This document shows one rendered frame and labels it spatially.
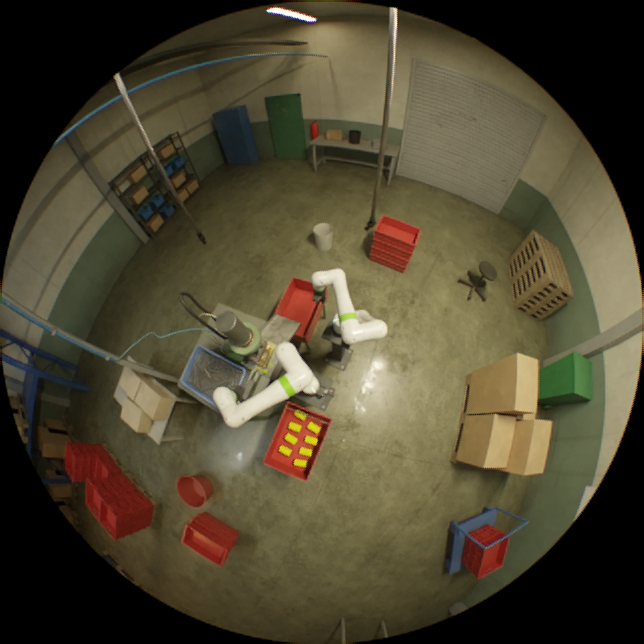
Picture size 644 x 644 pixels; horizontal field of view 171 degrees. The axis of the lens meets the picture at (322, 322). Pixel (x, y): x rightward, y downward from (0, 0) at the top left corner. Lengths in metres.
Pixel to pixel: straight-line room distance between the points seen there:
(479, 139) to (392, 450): 6.08
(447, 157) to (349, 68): 3.02
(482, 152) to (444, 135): 0.96
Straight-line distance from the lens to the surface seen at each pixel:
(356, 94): 5.79
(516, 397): 2.41
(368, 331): 1.27
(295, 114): 6.39
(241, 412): 1.13
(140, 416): 2.90
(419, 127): 5.66
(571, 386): 3.54
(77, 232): 5.95
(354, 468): 2.78
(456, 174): 6.05
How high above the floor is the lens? 2.67
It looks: 67 degrees down
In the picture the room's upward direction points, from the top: 7 degrees counter-clockwise
